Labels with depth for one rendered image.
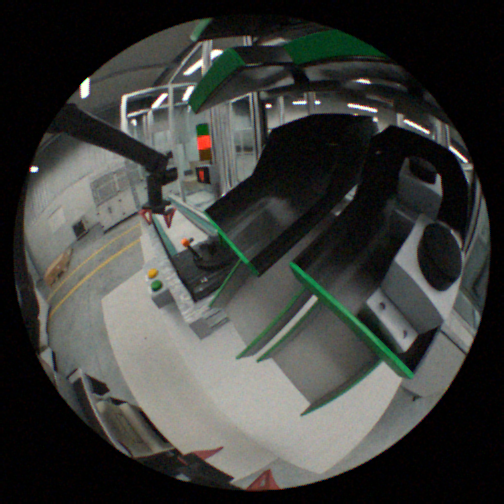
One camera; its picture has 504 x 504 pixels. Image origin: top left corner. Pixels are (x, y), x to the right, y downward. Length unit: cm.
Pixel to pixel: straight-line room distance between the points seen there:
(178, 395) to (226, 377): 15
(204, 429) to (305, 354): 33
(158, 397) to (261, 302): 41
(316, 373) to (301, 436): 24
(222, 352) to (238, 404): 16
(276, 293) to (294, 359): 12
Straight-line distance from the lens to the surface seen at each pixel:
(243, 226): 19
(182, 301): 45
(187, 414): 47
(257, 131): 27
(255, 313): 30
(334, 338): 26
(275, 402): 43
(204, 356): 47
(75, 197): 870
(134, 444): 61
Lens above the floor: 129
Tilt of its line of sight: 37 degrees down
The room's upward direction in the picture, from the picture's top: 5 degrees counter-clockwise
